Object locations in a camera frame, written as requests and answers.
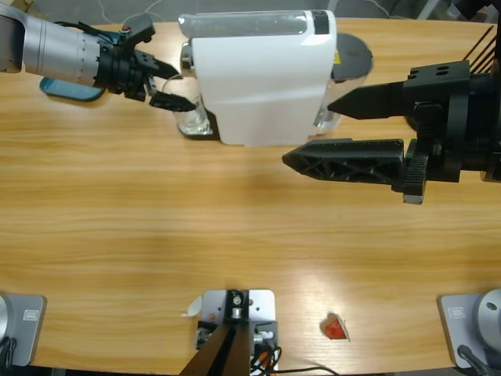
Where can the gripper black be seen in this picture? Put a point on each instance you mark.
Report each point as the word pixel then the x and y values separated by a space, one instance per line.
pixel 469 133
pixel 139 84

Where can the clear glass cup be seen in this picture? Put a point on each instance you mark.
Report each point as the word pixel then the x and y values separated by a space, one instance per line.
pixel 192 121

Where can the white capsule coffee machine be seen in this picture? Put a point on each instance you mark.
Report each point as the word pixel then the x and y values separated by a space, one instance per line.
pixel 258 86

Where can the red coffee capsule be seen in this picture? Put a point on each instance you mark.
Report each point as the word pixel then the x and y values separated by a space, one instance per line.
pixel 334 331

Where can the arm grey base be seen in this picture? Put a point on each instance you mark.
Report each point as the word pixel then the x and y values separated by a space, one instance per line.
pixel 466 325
pixel 27 329

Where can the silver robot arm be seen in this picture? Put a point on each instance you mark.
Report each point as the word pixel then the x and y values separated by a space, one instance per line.
pixel 51 51

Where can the teal plastic tray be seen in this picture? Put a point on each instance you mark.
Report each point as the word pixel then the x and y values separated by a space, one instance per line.
pixel 66 92

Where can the white plastic stool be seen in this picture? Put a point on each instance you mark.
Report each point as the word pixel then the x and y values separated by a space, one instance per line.
pixel 434 9

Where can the black capsule holder with rods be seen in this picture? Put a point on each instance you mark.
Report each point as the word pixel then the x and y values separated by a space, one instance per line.
pixel 483 43

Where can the light wooden board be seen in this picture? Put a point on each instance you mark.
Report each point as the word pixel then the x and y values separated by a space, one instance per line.
pixel 15 4

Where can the white paper tab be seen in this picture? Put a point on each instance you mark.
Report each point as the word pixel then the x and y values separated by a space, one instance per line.
pixel 193 307

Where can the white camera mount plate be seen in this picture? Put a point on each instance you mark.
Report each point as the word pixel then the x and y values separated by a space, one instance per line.
pixel 261 301

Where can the dark camera mount post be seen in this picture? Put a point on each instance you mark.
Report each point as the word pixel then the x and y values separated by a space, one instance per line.
pixel 223 348

